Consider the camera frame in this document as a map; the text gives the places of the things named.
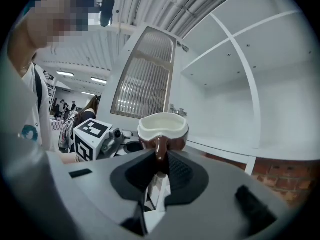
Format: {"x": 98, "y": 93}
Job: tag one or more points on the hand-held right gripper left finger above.
{"x": 135, "y": 176}

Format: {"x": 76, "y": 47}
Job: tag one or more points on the black hanging spotlight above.
{"x": 107, "y": 9}

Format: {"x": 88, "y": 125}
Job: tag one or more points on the white wall cabinet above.
{"x": 275, "y": 109}

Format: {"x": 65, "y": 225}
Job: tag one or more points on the metal door hinge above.
{"x": 178, "y": 111}
{"x": 183, "y": 46}

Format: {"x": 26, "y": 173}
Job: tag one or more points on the checkered cloth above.
{"x": 57, "y": 125}

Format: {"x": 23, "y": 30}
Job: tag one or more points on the person's left forearm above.
{"x": 68, "y": 159}

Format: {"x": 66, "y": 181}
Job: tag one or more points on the ribbed glass cabinet door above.
{"x": 145, "y": 84}

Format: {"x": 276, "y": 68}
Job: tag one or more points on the person's head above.
{"x": 50, "y": 34}

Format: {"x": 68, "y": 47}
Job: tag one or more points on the brown and white mug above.
{"x": 162, "y": 124}

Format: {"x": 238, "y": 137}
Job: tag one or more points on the silver shiny jacket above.
{"x": 67, "y": 131}

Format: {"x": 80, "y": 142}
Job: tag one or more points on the person's white printed shirt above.
{"x": 32, "y": 104}

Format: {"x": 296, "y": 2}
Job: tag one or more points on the long ceiling light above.
{"x": 65, "y": 73}
{"x": 87, "y": 93}
{"x": 98, "y": 80}

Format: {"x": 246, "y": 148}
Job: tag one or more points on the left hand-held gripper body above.
{"x": 86, "y": 139}

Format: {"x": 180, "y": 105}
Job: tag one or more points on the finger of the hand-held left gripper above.
{"x": 135, "y": 147}

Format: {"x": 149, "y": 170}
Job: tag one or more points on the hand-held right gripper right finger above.
{"x": 185, "y": 174}

